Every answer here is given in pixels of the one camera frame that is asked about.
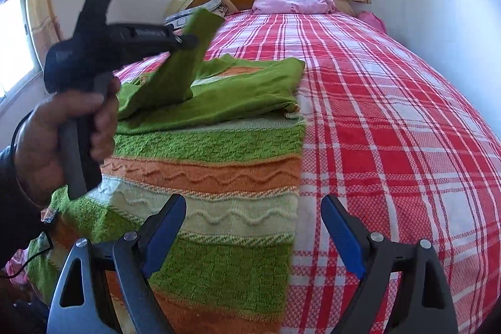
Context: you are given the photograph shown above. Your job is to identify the green striped knit sweater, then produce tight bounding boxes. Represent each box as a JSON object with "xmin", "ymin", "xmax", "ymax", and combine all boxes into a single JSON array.
[{"xmin": 27, "ymin": 13, "xmax": 306, "ymax": 333}]

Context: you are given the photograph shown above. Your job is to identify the dark sleeved left forearm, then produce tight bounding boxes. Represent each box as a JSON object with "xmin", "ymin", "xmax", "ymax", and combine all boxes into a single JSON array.
[{"xmin": 0, "ymin": 146, "xmax": 43, "ymax": 268}]

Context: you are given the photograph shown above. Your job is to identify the person's left hand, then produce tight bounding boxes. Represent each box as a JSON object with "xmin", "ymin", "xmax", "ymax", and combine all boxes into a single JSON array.
[{"xmin": 13, "ymin": 77, "xmax": 121, "ymax": 208}]

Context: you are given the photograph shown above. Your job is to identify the grey patterned pillow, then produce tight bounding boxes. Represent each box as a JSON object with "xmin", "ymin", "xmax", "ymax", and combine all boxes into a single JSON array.
[{"xmin": 163, "ymin": 0, "xmax": 229, "ymax": 30}]

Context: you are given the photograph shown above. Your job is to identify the yellow curtain left window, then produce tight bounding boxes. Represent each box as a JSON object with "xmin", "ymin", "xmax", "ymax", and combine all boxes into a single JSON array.
[{"xmin": 26, "ymin": 0, "xmax": 63, "ymax": 67}]

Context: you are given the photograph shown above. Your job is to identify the pink crumpled pillow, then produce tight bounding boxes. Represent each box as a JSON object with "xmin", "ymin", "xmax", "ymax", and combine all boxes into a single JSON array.
[{"xmin": 251, "ymin": 0, "xmax": 338, "ymax": 14}]

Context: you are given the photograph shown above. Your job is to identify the red white plaid bedspread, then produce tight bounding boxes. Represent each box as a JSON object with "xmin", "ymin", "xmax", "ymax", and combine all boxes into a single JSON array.
[{"xmin": 206, "ymin": 13, "xmax": 500, "ymax": 333}]

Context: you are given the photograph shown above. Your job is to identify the black cable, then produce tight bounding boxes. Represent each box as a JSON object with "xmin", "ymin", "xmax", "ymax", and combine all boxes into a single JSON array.
[{"xmin": 0, "ymin": 110, "xmax": 59, "ymax": 280}]

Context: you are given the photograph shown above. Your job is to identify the pink cloth by wall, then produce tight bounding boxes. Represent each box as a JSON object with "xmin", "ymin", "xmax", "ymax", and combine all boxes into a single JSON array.
[{"xmin": 357, "ymin": 11, "xmax": 387, "ymax": 34}]

